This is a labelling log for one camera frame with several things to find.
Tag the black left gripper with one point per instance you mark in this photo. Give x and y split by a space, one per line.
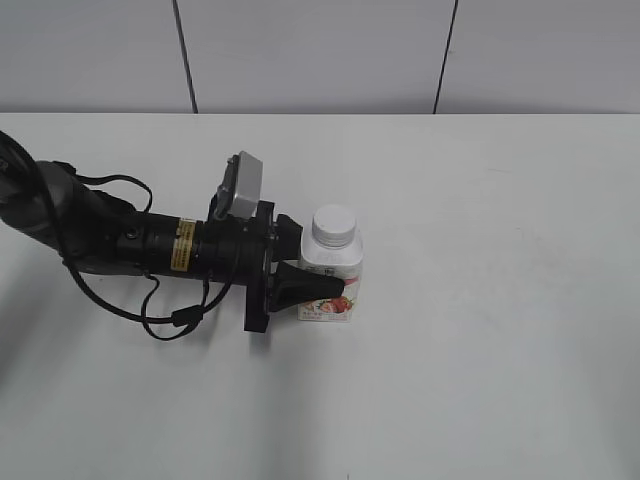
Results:
236 251

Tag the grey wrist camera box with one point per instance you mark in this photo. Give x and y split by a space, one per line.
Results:
239 192

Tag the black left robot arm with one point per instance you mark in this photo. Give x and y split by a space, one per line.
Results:
97 233

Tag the white plastic bottle cap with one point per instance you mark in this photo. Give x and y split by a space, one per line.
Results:
333 226

